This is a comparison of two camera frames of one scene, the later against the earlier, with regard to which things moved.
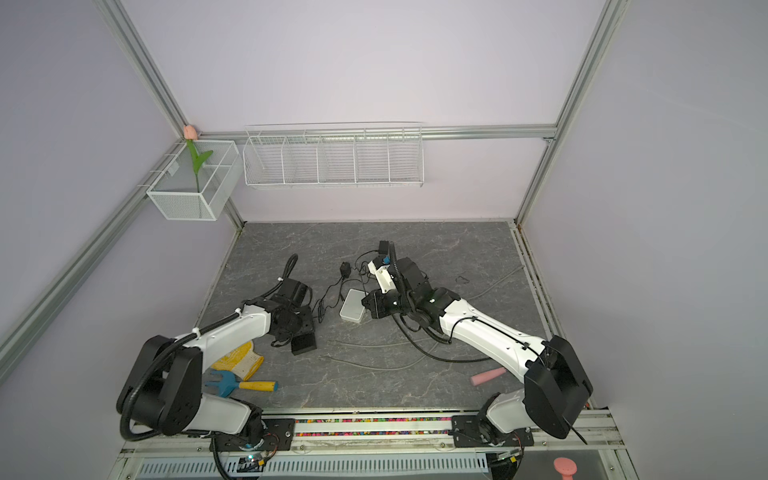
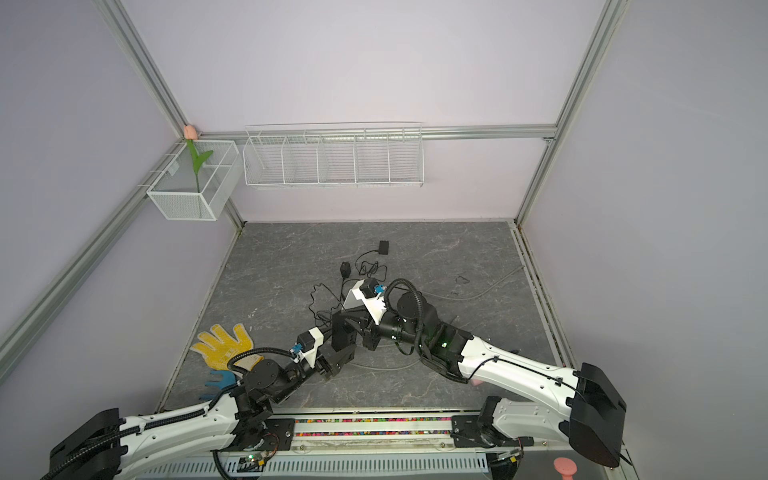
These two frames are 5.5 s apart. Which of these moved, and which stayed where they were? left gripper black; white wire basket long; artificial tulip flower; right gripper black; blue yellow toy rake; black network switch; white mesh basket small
Moved: left gripper black; right gripper black; black network switch
Stayed: white wire basket long; artificial tulip flower; white mesh basket small; blue yellow toy rake
